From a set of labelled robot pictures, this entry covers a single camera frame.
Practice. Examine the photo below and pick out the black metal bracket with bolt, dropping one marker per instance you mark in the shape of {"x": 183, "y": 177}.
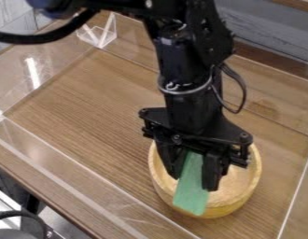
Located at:
{"x": 41, "y": 229}

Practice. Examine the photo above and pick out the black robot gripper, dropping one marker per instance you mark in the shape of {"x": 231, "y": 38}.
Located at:
{"x": 191, "y": 125}

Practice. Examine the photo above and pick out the green rectangular block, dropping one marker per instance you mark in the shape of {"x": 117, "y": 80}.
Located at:
{"x": 191, "y": 196}

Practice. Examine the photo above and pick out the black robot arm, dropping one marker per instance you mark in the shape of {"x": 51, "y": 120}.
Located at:
{"x": 194, "y": 43}

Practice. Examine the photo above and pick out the brown wooden bowl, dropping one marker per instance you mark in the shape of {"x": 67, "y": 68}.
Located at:
{"x": 236, "y": 189}

